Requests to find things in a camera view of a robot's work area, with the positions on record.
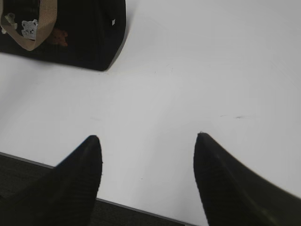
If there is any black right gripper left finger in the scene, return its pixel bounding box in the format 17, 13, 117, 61
0, 135, 103, 226

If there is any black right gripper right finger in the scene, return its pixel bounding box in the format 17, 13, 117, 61
193, 132, 301, 226

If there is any black fabric bag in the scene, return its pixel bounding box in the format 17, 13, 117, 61
0, 0, 127, 71

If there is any beige webbing bag strap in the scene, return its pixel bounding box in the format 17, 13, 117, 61
0, 0, 58, 51

